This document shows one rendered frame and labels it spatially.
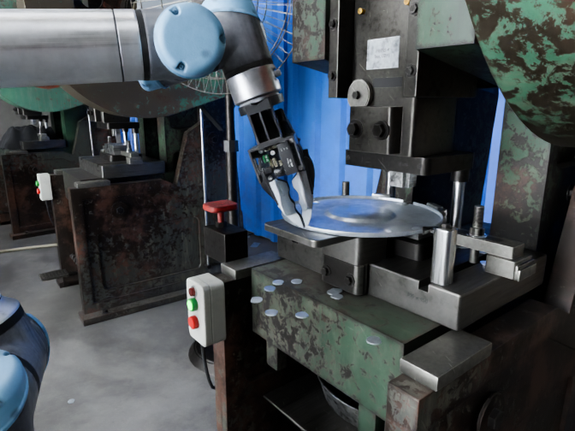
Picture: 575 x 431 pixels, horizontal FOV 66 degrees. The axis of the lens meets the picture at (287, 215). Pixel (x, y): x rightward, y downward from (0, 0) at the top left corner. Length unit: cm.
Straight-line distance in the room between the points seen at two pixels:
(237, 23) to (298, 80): 221
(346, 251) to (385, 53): 35
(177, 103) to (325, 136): 100
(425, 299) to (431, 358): 12
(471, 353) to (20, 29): 66
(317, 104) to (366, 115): 190
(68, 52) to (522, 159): 80
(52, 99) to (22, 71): 314
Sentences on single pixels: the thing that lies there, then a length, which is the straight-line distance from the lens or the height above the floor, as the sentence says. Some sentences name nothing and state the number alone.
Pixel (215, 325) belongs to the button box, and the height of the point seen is 54.
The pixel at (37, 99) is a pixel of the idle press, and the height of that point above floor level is 101.
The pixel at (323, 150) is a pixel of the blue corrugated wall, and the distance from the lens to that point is 271.
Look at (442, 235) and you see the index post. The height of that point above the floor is 79.
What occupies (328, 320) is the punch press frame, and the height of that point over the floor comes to 62.
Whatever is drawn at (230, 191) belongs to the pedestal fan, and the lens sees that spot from 167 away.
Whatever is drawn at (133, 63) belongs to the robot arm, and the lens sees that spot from 52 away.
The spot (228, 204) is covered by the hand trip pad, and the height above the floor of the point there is 76.
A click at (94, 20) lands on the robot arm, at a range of 53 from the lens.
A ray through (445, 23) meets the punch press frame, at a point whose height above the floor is 109.
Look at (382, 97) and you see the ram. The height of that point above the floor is 99.
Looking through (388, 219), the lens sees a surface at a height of 78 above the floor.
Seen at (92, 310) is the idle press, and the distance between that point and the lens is 232.
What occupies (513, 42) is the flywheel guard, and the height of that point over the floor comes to 104.
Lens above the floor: 98
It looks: 14 degrees down
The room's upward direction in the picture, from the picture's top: straight up
